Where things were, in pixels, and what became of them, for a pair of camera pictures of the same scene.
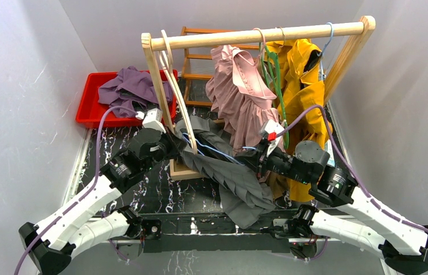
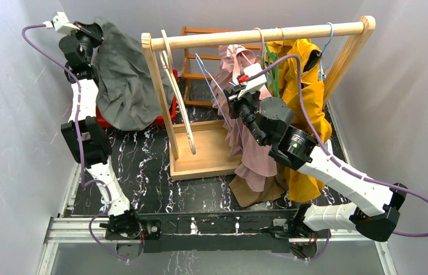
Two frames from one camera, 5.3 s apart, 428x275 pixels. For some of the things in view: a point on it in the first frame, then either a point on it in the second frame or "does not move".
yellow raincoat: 293,65 does not move
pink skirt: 236,90 does not move
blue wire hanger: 186,136 -> 198,59
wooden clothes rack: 153,41 does not move
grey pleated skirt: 244,199 -> 126,98
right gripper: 256,159 -> 231,94
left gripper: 172,142 -> 90,29
